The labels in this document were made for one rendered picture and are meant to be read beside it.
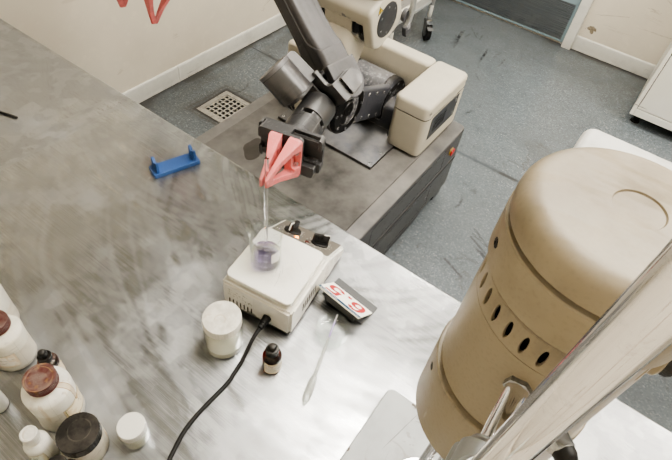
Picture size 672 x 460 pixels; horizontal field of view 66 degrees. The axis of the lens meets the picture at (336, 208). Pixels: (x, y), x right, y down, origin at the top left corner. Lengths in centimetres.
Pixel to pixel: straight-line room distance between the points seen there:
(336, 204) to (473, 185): 90
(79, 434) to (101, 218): 43
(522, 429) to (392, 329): 72
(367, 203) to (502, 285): 137
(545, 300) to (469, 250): 184
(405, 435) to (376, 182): 102
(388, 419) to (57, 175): 79
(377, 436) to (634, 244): 62
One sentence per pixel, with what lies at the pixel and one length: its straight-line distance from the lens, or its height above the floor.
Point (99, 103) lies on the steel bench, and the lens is 135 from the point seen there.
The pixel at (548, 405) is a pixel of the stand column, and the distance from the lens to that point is 18.
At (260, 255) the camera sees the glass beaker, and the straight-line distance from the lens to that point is 80.
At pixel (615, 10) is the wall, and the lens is 355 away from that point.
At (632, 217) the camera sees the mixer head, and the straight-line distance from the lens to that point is 26.
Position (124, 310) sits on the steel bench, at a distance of 93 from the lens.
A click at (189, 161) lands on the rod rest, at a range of 114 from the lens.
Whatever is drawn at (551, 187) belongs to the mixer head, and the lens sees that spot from 25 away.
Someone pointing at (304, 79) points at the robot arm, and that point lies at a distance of 83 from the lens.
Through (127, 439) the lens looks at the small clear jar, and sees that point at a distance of 79.
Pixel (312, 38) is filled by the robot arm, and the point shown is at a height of 110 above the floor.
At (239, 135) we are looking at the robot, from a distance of 182.
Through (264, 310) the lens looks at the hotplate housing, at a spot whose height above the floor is 80.
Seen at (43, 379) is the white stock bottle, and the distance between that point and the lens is 78.
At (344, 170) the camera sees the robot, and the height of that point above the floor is 36.
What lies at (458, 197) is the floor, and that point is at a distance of 226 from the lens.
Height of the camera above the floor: 152
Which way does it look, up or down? 47 degrees down
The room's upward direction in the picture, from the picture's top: 9 degrees clockwise
